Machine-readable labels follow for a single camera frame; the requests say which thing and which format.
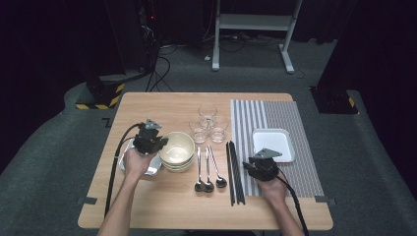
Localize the grey tape strip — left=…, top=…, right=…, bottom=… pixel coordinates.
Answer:
left=77, top=196, right=98, bottom=206
left=314, top=195, right=336, bottom=207

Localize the black curtain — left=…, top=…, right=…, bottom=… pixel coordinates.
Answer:
left=0, top=0, right=139, bottom=195
left=316, top=0, right=417, bottom=198

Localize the hand-held gripper cable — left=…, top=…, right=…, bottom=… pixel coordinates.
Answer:
left=103, top=121, right=147, bottom=219
left=276, top=166, right=311, bottom=236

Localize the left hand-held gripper cable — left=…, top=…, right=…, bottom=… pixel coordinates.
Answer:
left=103, top=121, right=147, bottom=219

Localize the right hand-held gripper cable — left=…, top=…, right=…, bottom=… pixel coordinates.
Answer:
left=276, top=166, right=311, bottom=236

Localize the black equipment rack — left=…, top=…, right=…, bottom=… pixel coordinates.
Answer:
left=136, top=0, right=162, bottom=72

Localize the grey white striped placemat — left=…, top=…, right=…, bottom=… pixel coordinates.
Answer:
left=230, top=98, right=326, bottom=199

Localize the bundle of black chopsticks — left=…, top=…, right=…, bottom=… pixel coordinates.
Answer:
left=225, top=140, right=247, bottom=207

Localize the black cable tangle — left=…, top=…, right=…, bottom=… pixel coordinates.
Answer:
left=201, top=30, right=284, bottom=53

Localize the white metal stand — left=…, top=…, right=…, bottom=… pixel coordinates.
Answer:
left=210, top=0, right=304, bottom=75

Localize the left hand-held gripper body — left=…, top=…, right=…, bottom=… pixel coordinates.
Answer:
left=132, top=118, right=162, bottom=155

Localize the person's right hand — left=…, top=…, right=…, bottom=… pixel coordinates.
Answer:
left=255, top=175, right=290, bottom=207

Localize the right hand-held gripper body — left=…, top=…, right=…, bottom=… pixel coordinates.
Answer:
left=247, top=147, right=283, bottom=182

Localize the black yellow striped stand base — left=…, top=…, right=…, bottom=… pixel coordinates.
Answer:
left=309, top=86, right=359, bottom=115
left=75, top=74, right=127, bottom=111

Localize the black floor cable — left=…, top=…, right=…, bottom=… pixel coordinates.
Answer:
left=145, top=43, right=176, bottom=93

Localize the person's left hand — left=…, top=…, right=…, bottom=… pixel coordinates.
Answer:
left=122, top=147, right=158, bottom=181

